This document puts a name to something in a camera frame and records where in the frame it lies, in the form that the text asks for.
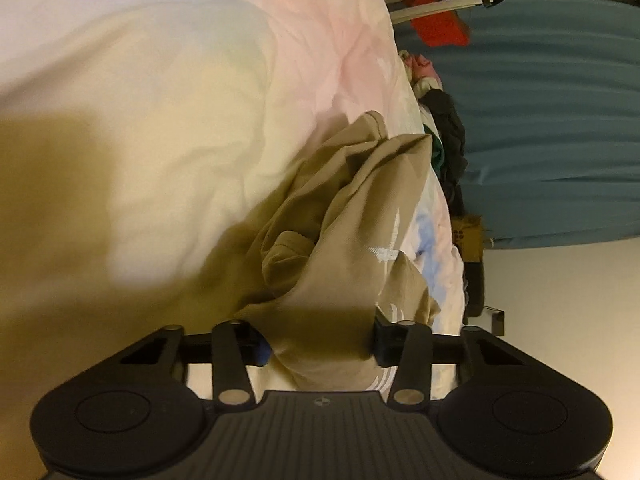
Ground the tan printed t-shirt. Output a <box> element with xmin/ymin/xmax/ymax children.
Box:
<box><xmin>200</xmin><ymin>110</ymin><xmax>443</xmax><ymax>396</ymax></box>

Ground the brown paper bag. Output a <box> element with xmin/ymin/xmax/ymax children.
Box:
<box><xmin>452</xmin><ymin>215</ymin><xmax>486</xmax><ymax>263</ymax></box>

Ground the pink garment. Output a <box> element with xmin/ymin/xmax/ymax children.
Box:
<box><xmin>399</xmin><ymin>51</ymin><xmax>437</xmax><ymax>81</ymax></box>

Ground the pastel bed duvet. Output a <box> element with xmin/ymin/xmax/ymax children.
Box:
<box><xmin>0</xmin><ymin>0</ymin><xmax>466</xmax><ymax>403</ymax></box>

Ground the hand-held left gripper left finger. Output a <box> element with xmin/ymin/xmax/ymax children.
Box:
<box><xmin>120</xmin><ymin>319</ymin><xmax>271</xmax><ymax>406</ymax></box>

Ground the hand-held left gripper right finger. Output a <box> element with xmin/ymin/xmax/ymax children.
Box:
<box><xmin>372</xmin><ymin>312</ymin><xmax>521</xmax><ymax>406</ymax></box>

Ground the red cloth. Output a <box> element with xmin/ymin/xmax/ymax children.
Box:
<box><xmin>397</xmin><ymin>0</ymin><xmax>473</xmax><ymax>48</ymax></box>

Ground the green garment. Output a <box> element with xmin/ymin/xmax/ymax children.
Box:
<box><xmin>430</xmin><ymin>132</ymin><xmax>447</xmax><ymax>172</ymax></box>

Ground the wide blue curtain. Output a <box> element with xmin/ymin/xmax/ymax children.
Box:
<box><xmin>390</xmin><ymin>0</ymin><xmax>640</xmax><ymax>251</ymax></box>

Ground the black sofa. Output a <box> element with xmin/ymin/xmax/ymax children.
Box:
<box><xmin>462</xmin><ymin>250</ymin><xmax>487</xmax><ymax>326</ymax></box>

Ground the black garment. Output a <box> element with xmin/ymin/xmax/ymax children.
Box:
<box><xmin>422</xmin><ymin>89</ymin><xmax>469</xmax><ymax>193</ymax></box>

